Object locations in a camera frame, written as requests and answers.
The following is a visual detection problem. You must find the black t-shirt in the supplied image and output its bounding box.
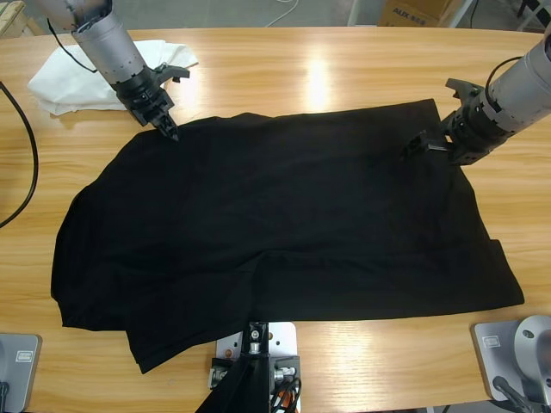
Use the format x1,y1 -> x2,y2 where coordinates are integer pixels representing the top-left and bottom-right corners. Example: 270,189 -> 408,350
50,98 -> 526,374

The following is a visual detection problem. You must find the orange cable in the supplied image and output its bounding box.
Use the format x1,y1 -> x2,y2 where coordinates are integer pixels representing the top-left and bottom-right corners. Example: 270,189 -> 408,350
270,380 -> 302,413

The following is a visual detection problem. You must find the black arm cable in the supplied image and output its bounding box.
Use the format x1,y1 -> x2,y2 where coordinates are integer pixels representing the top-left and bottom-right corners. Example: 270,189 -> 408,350
0,16 -> 101,229
485,55 -> 524,107

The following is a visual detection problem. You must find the white folded garment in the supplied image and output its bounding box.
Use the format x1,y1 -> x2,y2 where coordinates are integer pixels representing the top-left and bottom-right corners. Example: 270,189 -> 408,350
26,39 -> 200,116

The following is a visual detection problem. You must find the white metal post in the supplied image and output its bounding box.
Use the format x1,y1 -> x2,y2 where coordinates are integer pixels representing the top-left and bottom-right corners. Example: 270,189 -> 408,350
346,0 -> 367,28

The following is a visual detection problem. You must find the black chair frame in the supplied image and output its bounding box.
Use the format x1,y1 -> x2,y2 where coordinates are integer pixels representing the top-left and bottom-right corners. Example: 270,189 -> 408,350
514,0 -> 551,34

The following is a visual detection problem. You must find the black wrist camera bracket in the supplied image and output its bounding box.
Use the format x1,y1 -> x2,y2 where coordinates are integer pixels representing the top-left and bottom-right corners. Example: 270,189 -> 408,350
148,62 -> 191,88
444,77 -> 484,107

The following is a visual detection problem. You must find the white slanted frame leg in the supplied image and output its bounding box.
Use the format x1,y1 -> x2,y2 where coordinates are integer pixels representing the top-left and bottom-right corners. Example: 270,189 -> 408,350
447,0 -> 479,29

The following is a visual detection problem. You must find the white mount plate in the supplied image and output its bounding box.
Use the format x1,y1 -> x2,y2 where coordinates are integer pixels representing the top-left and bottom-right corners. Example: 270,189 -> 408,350
214,320 -> 300,388

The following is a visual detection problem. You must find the white floor cable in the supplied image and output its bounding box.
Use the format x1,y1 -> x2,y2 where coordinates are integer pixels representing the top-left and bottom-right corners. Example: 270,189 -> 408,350
264,0 -> 301,28

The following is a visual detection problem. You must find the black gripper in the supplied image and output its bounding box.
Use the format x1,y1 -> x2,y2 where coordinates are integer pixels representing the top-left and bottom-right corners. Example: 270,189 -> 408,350
112,68 -> 182,144
399,92 -> 514,168

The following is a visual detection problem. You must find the cardboard box with blue print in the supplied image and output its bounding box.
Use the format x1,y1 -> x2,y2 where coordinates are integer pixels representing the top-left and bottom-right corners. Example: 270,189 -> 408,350
377,0 -> 465,28

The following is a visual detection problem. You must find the black camera post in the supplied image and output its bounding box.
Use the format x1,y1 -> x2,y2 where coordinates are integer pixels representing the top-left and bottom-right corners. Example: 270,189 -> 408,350
197,320 -> 272,413

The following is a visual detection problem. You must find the wooden pallet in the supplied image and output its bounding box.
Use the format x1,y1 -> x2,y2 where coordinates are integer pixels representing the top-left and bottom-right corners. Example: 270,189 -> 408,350
0,0 -> 45,40

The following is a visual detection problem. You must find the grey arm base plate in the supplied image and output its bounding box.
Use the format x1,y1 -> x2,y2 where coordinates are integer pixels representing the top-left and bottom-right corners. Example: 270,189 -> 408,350
473,314 -> 551,405
0,333 -> 43,413

